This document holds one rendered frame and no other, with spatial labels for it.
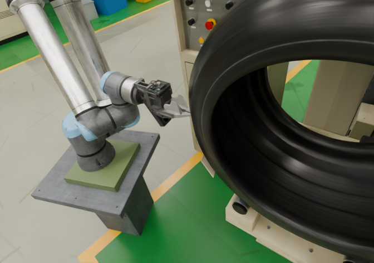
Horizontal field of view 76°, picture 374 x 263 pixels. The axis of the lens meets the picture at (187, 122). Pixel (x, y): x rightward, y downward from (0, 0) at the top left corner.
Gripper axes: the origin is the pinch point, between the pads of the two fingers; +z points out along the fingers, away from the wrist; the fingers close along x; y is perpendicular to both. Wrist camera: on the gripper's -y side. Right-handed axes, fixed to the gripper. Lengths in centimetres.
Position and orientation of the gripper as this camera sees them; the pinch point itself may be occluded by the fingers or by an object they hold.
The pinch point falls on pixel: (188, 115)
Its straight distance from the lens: 73.5
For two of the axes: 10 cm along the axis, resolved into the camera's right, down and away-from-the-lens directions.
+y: -1.2, -7.3, -6.7
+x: 5.7, -6.1, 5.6
